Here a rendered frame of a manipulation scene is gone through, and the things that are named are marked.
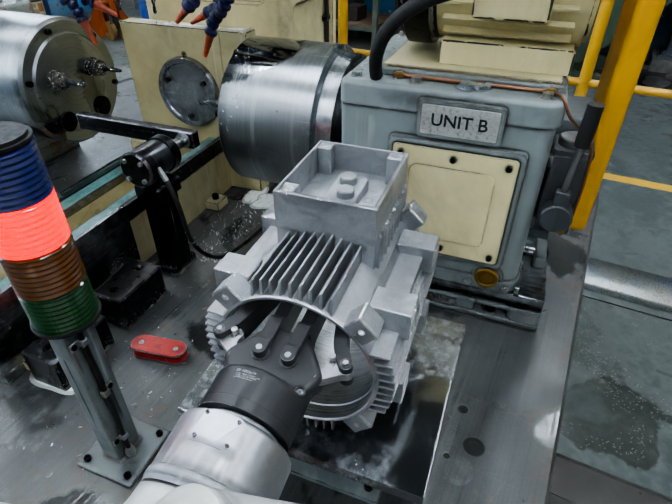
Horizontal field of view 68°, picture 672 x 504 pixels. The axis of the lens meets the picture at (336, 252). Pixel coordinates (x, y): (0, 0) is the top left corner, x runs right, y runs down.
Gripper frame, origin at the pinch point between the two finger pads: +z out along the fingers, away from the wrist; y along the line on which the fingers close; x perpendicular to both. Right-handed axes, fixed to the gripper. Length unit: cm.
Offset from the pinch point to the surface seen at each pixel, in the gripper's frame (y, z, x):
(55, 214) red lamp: 20.0, -11.7, -9.5
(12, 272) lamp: 22.7, -16.0, -6.0
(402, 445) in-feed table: -10.5, -10.9, 13.9
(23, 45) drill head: 73, 34, -2
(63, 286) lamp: 20.1, -14.3, -3.4
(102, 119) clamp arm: 56, 28, 8
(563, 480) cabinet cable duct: -49, 38, 110
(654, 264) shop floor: -89, 160, 131
